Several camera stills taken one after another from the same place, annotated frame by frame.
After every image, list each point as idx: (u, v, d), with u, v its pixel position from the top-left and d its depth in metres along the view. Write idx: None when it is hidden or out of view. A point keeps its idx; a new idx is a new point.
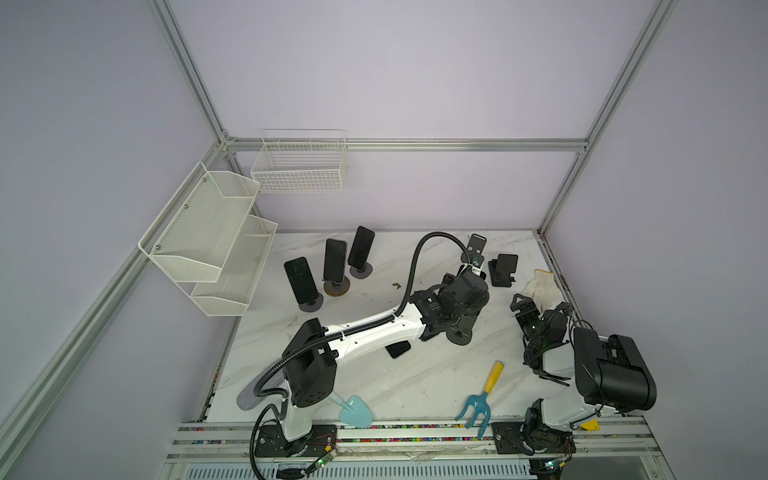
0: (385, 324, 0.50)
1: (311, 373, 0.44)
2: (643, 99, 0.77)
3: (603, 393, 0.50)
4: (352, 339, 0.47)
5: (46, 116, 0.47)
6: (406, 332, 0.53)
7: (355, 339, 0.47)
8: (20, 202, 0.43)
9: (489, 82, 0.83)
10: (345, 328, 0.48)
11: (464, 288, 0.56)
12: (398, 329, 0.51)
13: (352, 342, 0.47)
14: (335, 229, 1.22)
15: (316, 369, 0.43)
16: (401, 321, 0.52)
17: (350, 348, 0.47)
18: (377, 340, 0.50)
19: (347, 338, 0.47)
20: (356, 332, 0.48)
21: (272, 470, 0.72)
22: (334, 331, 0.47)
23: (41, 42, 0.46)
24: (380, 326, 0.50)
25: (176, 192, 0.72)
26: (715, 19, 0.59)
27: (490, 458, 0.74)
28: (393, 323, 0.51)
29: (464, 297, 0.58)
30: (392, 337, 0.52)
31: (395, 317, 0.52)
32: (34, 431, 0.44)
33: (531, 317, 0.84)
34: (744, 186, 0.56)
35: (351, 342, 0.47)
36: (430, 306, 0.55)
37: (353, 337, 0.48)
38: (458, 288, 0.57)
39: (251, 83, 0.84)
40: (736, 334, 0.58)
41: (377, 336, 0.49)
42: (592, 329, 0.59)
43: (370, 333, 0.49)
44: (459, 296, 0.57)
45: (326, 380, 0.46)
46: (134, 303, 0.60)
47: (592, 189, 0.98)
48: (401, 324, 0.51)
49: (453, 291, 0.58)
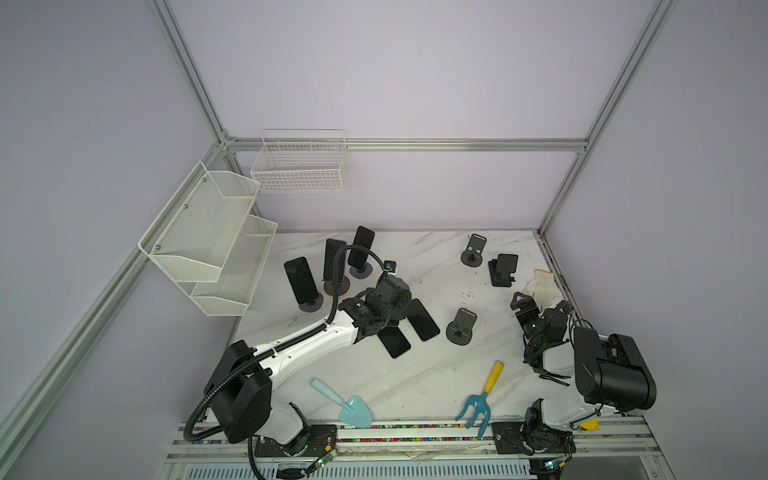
0: (318, 334, 0.50)
1: (245, 400, 0.40)
2: (643, 99, 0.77)
3: (603, 392, 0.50)
4: (285, 353, 0.46)
5: (47, 116, 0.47)
6: (340, 337, 0.53)
7: (288, 354, 0.46)
8: (20, 201, 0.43)
9: (489, 81, 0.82)
10: (276, 345, 0.46)
11: (390, 289, 0.61)
12: (333, 336, 0.52)
13: (286, 357, 0.45)
14: (335, 229, 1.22)
15: (251, 395, 0.40)
16: (334, 328, 0.52)
17: (285, 363, 0.45)
18: (310, 351, 0.49)
19: (280, 354, 0.45)
20: (289, 346, 0.47)
21: (272, 470, 0.72)
22: (263, 349, 0.45)
23: (40, 42, 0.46)
24: (314, 336, 0.50)
25: (176, 191, 0.72)
26: (714, 19, 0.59)
27: (490, 458, 0.74)
28: (326, 332, 0.51)
29: (391, 297, 0.63)
30: (327, 345, 0.52)
31: (327, 325, 0.52)
32: (34, 432, 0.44)
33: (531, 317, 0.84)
34: (744, 185, 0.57)
35: (285, 356, 0.46)
36: (361, 309, 0.57)
37: (287, 351, 0.46)
38: (385, 289, 0.61)
39: (252, 83, 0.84)
40: (737, 333, 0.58)
41: (311, 347, 0.49)
42: (592, 328, 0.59)
43: (304, 344, 0.48)
44: (387, 297, 0.61)
45: (264, 401, 0.43)
46: (134, 303, 0.60)
47: (592, 188, 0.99)
48: (335, 330, 0.52)
49: (379, 293, 0.62)
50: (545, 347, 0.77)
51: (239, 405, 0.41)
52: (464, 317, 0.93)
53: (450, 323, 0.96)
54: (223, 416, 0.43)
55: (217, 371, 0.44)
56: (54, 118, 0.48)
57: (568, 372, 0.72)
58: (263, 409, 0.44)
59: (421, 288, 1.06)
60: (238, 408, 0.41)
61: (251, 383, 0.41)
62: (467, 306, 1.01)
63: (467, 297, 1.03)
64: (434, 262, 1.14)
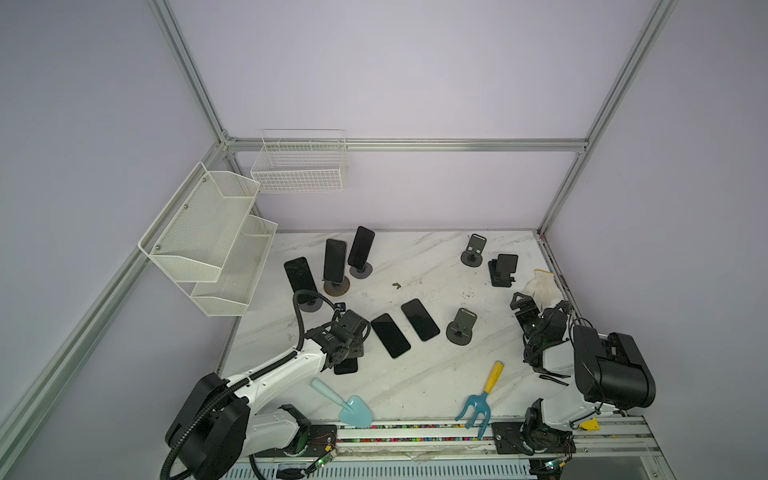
0: (290, 360, 0.52)
1: (221, 431, 0.40)
2: (643, 99, 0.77)
3: (602, 389, 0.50)
4: (260, 381, 0.47)
5: (47, 116, 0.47)
6: (310, 363, 0.55)
7: (262, 382, 0.47)
8: (20, 202, 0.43)
9: (490, 81, 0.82)
10: (251, 373, 0.47)
11: (355, 320, 0.67)
12: (304, 362, 0.54)
13: (261, 384, 0.46)
14: (335, 229, 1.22)
15: (229, 424, 0.40)
16: (304, 355, 0.55)
17: (260, 390, 0.46)
18: (282, 378, 0.50)
19: (255, 382, 0.46)
20: (263, 374, 0.48)
21: (272, 470, 0.72)
22: (237, 379, 0.45)
23: (40, 42, 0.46)
24: (286, 363, 0.51)
25: (176, 191, 0.72)
26: (715, 18, 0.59)
27: (490, 457, 0.74)
28: (296, 359, 0.53)
29: (356, 327, 0.69)
30: (298, 372, 0.54)
31: (297, 352, 0.54)
32: (34, 432, 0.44)
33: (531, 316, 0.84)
34: (744, 185, 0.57)
35: (259, 384, 0.46)
36: (328, 337, 0.61)
37: (261, 379, 0.47)
38: (349, 320, 0.67)
39: (252, 83, 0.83)
40: (737, 334, 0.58)
41: (284, 374, 0.50)
42: (592, 327, 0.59)
43: (278, 371, 0.50)
44: (352, 326, 0.67)
45: (239, 433, 0.43)
46: (135, 303, 0.60)
47: (592, 188, 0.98)
48: (305, 357, 0.54)
49: (343, 324, 0.67)
50: (545, 346, 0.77)
51: (214, 439, 0.40)
52: (464, 317, 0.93)
53: (450, 323, 0.96)
54: (193, 457, 0.40)
55: (185, 411, 0.42)
56: (53, 118, 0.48)
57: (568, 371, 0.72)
58: (237, 442, 0.43)
59: (421, 288, 1.06)
60: (213, 442, 0.40)
61: (229, 413, 0.40)
62: (467, 306, 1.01)
63: (467, 297, 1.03)
64: (434, 262, 1.14)
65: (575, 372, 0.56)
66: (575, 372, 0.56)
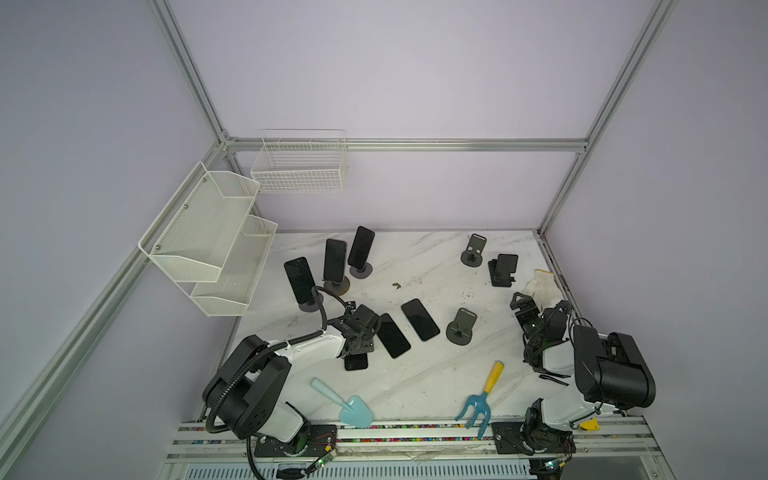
0: (319, 336, 0.57)
1: (264, 384, 0.43)
2: (642, 99, 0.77)
3: (603, 389, 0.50)
4: (296, 347, 0.51)
5: (46, 117, 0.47)
6: (332, 343, 0.60)
7: (298, 348, 0.51)
8: (19, 202, 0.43)
9: (489, 81, 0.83)
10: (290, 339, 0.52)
11: (368, 313, 0.72)
12: (330, 340, 0.59)
13: (296, 350, 0.50)
14: (335, 229, 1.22)
15: (268, 381, 0.44)
16: (328, 335, 0.60)
17: (295, 355, 0.50)
18: (312, 349, 0.54)
19: (292, 347, 0.50)
20: (298, 343, 0.52)
21: (272, 469, 0.72)
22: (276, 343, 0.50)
23: (39, 43, 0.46)
24: (317, 337, 0.57)
25: (176, 191, 0.72)
26: (715, 18, 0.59)
27: (490, 458, 0.74)
28: (321, 337, 0.58)
29: (370, 320, 0.74)
30: (320, 350, 0.57)
31: (323, 332, 0.59)
32: (35, 431, 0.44)
33: (531, 316, 0.84)
34: (744, 185, 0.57)
35: (295, 350, 0.50)
36: (344, 326, 0.66)
37: (296, 346, 0.51)
38: (364, 313, 0.73)
39: (252, 83, 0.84)
40: (738, 335, 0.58)
41: (314, 346, 0.55)
42: (592, 327, 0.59)
43: (311, 342, 0.55)
44: (364, 319, 0.72)
45: (275, 391, 0.46)
46: (135, 303, 0.60)
47: (592, 188, 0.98)
48: (329, 337, 0.59)
49: (357, 316, 0.73)
50: (545, 347, 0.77)
51: (254, 394, 0.43)
52: (464, 317, 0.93)
53: (450, 323, 0.96)
54: (231, 412, 0.43)
55: (223, 367, 0.46)
56: (53, 119, 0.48)
57: (568, 372, 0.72)
58: (272, 401, 0.46)
59: (421, 288, 1.06)
60: (256, 396, 0.43)
61: (270, 370, 0.44)
62: (467, 306, 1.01)
63: (467, 297, 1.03)
64: (434, 262, 1.14)
65: (575, 371, 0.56)
66: (575, 371, 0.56)
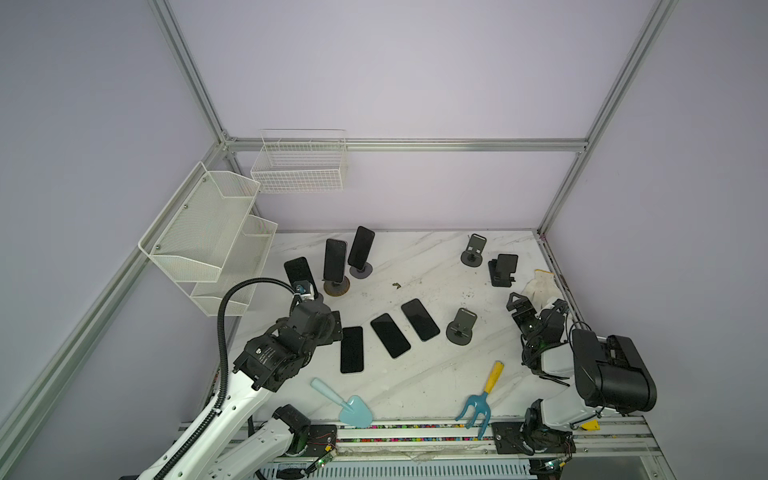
0: (211, 423, 0.41)
1: None
2: (642, 99, 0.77)
3: (603, 394, 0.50)
4: (173, 471, 0.39)
5: (46, 115, 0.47)
6: (242, 411, 0.44)
7: (177, 473, 0.38)
8: (17, 202, 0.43)
9: (490, 80, 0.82)
10: (159, 469, 0.39)
11: (305, 318, 0.51)
12: (230, 416, 0.42)
13: (176, 474, 0.38)
14: (335, 229, 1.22)
15: None
16: (230, 404, 0.43)
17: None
18: (211, 448, 0.41)
19: (166, 478, 0.38)
20: (177, 460, 0.39)
21: (272, 470, 0.72)
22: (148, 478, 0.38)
23: (40, 43, 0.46)
24: (207, 430, 0.41)
25: (176, 192, 0.72)
26: (716, 18, 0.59)
27: (490, 458, 0.74)
28: (221, 415, 0.42)
29: (309, 326, 0.53)
30: (234, 425, 0.44)
31: (221, 404, 0.42)
32: (34, 433, 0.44)
33: (527, 316, 0.84)
34: (745, 185, 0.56)
35: (173, 477, 0.38)
36: (263, 354, 0.46)
37: (175, 469, 0.39)
38: (298, 319, 0.51)
39: (252, 83, 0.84)
40: (739, 335, 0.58)
41: (204, 447, 0.40)
42: (590, 330, 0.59)
43: (199, 445, 0.40)
44: (302, 328, 0.51)
45: None
46: (136, 303, 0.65)
47: (592, 188, 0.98)
48: (231, 407, 0.42)
49: (292, 325, 0.51)
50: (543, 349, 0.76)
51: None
52: (464, 317, 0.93)
53: (450, 323, 0.96)
54: None
55: None
56: (54, 118, 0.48)
57: (568, 373, 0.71)
58: None
59: (421, 288, 1.06)
60: None
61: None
62: (467, 306, 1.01)
63: (467, 297, 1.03)
64: (434, 262, 1.14)
65: (575, 375, 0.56)
66: (575, 375, 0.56)
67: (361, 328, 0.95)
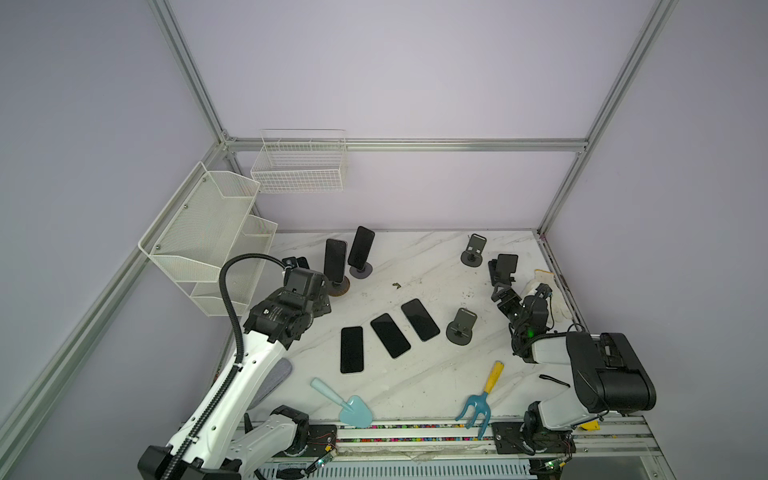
0: (235, 378, 0.42)
1: None
2: (642, 99, 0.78)
3: (607, 402, 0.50)
4: (207, 426, 0.39)
5: (47, 115, 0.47)
6: (263, 365, 0.46)
7: (211, 427, 0.39)
8: (17, 202, 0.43)
9: (490, 80, 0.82)
10: (190, 428, 0.39)
11: (304, 280, 0.54)
12: (252, 368, 0.44)
13: (210, 428, 0.39)
14: (335, 229, 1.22)
15: None
16: (251, 360, 0.44)
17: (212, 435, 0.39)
18: (238, 403, 0.42)
19: (202, 433, 0.38)
20: (209, 416, 0.40)
21: (272, 469, 0.72)
22: (179, 440, 0.38)
23: (40, 44, 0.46)
24: (231, 386, 0.42)
25: (176, 192, 0.72)
26: (716, 18, 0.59)
27: (490, 457, 0.74)
28: (244, 369, 0.43)
29: (309, 287, 0.56)
30: (257, 380, 0.46)
31: (242, 361, 0.44)
32: (34, 432, 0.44)
33: (514, 304, 0.84)
34: (745, 185, 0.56)
35: (208, 431, 0.39)
36: (270, 313, 0.48)
37: (209, 424, 0.39)
38: (298, 282, 0.54)
39: (253, 83, 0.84)
40: (739, 336, 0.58)
41: (234, 399, 0.41)
42: (583, 333, 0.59)
43: (230, 398, 0.41)
44: (303, 289, 0.54)
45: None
46: (136, 303, 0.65)
47: (592, 188, 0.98)
48: (253, 361, 0.44)
49: (292, 288, 0.54)
50: (532, 340, 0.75)
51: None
52: (464, 318, 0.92)
53: (450, 323, 0.96)
54: None
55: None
56: (54, 119, 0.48)
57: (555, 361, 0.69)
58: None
59: (421, 288, 1.06)
60: None
61: (191, 473, 0.36)
62: (467, 306, 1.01)
63: (467, 297, 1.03)
64: (434, 262, 1.14)
65: (574, 382, 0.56)
66: (574, 382, 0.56)
67: (361, 328, 0.95)
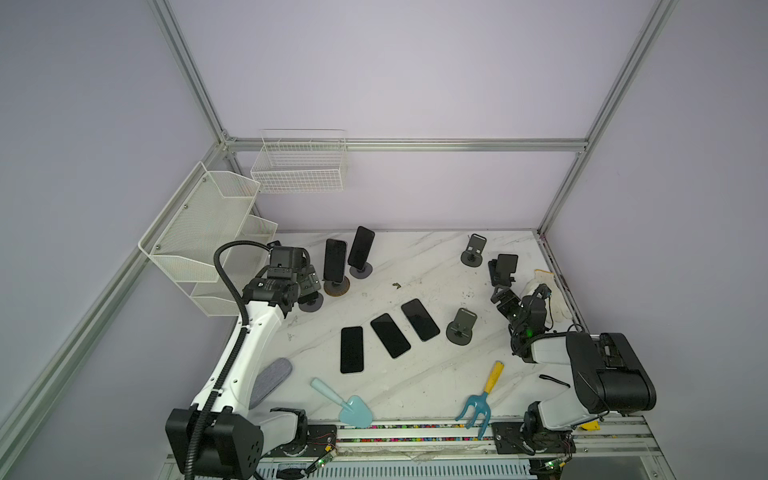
0: (245, 338, 0.46)
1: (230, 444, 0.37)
2: (642, 100, 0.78)
3: (606, 402, 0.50)
4: (229, 381, 0.41)
5: (47, 116, 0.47)
6: (268, 326, 0.49)
7: (232, 381, 0.42)
8: (17, 203, 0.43)
9: (490, 79, 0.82)
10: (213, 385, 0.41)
11: (287, 254, 0.58)
12: (259, 330, 0.47)
13: (233, 382, 0.41)
14: (335, 229, 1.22)
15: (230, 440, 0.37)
16: (256, 322, 0.48)
17: (236, 386, 0.41)
18: (251, 360, 0.45)
19: (225, 386, 0.41)
20: (228, 372, 0.42)
21: (271, 469, 0.72)
22: (204, 396, 0.40)
23: (41, 45, 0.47)
24: (243, 346, 0.45)
25: (176, 192, 0.72)
26: (716, 18, 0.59)
27: (490, 458, 0.74)
28: (252, 331, 0.47)
29: (294, 259, 0.61)
30: (265, 340, 0.49)
31: (248, 325, 0.47)
32: (35, 431, 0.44)
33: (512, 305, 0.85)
34: (745, 185, 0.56)
35: (231, 384, 0.41)
36: (265, 286, 0.52)
37: (229, 378, 0.42)
38: (282, 258, 0.58)
39: (252, 83, 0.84)
40: (739, 335, 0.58)
41: (248, 355, 0.44)
42: (583, 334, 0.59)
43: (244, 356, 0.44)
44: (288, 263, 0.58)
45: (247, 430, 0.41)
46: (136, 303, 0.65)
47: (592, 188, 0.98)
48: (259, 324, 0.48)
49: (277, 263, 0.58)
50: (532, 340, 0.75)
51: (227, 452, 0.38)
52: (464, 317, 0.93)
53: (450, 323, 0.96)
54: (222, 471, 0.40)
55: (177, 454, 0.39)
56: (54, 119, 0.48)
57: (554, 361, 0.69)
58: (253, 433, 0.43)
59: (421, 288, 1.06)
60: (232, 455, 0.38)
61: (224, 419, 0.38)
62: (467, 306, 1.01)
63: (467, 297, 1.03)
64: (434, 262, 1.14)
65: (575, 383, 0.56)
66: (574, 383, 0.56)
67: (361, 328, 0.95)
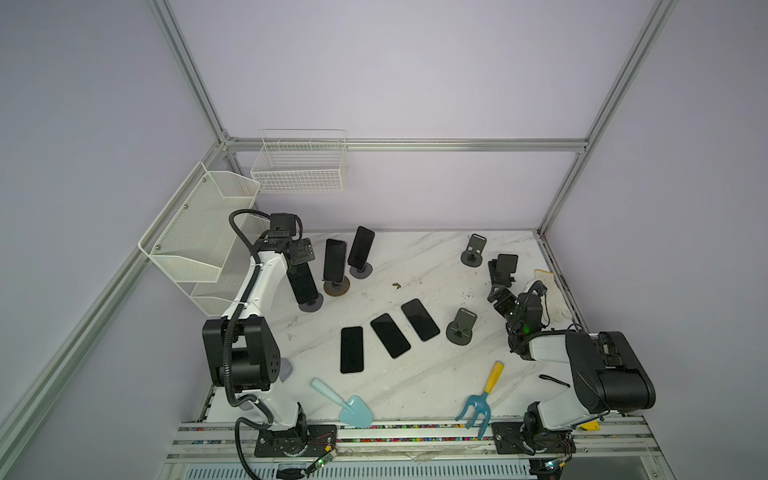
0: (261, 271, 0.55)
1: (258, 344, 0.46)
2: (641, 99, 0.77)
3: (607, 402, 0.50)
4: (252, 299, 0.50)
5: (46, 116, 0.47)
6: (277, 269, 0.59)
7: (255, 298, 0.50)
8: (16, 203, 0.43)
9: (490, 79, 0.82)
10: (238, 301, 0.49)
11: (284, 217, 0.68)
12: (272, 269, 0.57)
13: (255, 300, 0.50)
14: (335, 229, 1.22)
15: (259, 341, 0.46)
16: (269, 262, 0.57)
17: (259, 304, 0.50)
18: (267, 287, 0.54)
19: (249, 302, 0.49)
20: (251, 293, 0.51)
21: (271, 470, 0.72)
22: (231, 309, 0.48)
23: (39, 44, 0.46)
24: (260, 278, 0.54)
25: (176, 192, 0.72)
26: (716, 17, 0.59)
27: (490, 458, 0.74)
28: (265, 269, 0.56)
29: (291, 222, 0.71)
30: (275, 279, 0.58)
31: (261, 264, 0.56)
32: (35, 431, 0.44)
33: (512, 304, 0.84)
34: (746, 184, 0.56)
35: (254, 302, 0.50)
36: (270, 241, 0.62)
37: (252, 297, 0.50)
38: (280, 221, 0.68)
39: (252, 83, 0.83)
40: (741, 336, 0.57)
41: (265, 282, 0.54)
42: (581, 334, 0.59)
43: (261, 284, 0.53)
44: (286, 225, 0.68)
45: (269, 337, 0.49)
46: (136, 303, 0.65)
47: (591, 188, 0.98)
48: (271, 263, 0.57)
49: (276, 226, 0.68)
50: (530, 338, 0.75)
51: (256, 352, 0.46)
52: (464, 317, 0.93)
53: (450, 323, 0.96)
54: (251, 371, 0.47)
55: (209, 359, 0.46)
56: (52, 120, 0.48)
57: (550, 358, 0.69)
58: (274, 342, 0.51)
59: (421, 288, 1.06)
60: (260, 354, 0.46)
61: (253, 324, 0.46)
62: (467, 306, 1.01)
63: (467, 297, 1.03)
64: (434, 262, 1.14)
65: (575, 384, 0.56)
66: (574, 383, 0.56)
67: (361, 328, 0.95)
